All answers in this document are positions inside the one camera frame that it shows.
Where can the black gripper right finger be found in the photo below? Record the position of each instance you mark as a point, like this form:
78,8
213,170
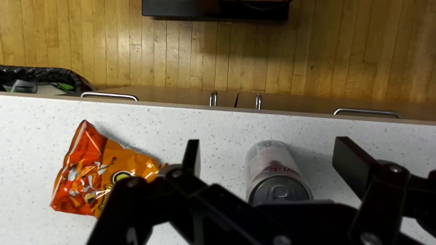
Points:
382,190

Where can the black base platform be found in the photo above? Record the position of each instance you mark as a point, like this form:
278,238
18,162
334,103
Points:
181,8

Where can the grey metal can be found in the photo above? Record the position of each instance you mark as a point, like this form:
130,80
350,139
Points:
273,171

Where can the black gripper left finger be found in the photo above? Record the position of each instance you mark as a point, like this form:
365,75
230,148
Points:
131,204

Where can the orange chips bag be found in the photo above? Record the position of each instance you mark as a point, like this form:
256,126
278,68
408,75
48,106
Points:
96,171

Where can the black trash bag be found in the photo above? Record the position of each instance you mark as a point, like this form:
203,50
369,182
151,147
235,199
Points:
45,75

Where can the wooden base cabinet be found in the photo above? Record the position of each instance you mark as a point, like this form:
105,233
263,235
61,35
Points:
294,102

